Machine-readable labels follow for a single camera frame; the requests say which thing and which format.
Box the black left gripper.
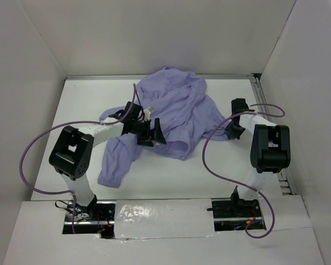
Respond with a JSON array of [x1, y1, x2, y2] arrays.
[[130, 117, 166, 147]]

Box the lavender zip jacket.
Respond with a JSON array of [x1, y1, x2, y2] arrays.
[[98, 67, 228, 188]]

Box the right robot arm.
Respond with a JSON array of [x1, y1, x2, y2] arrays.
[[225, 98, 291, 216]]

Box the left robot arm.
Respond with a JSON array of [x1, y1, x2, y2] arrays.
[[49, 102, 166, 220]]

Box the white taped front panel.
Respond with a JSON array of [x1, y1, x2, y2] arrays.
[[114, 199, 216, 239]]

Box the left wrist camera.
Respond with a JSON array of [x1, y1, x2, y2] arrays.
[[141, 107, 154, 121]]

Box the aluminium frame rail back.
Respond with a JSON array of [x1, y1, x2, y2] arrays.
[[66, 74, 257, 83]]

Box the aluminium frame rail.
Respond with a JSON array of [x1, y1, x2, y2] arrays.
[[250, 73, 298, 195], [66, 74, 257, 83]]

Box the aluminium frame rail right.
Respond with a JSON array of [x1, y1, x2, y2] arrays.
[[250, 73, 298, 195]]

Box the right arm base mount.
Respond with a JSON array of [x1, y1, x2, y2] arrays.
[[207, 188, 265, 231]]

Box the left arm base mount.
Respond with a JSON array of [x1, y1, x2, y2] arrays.
[[55, 200, 116, 239]]

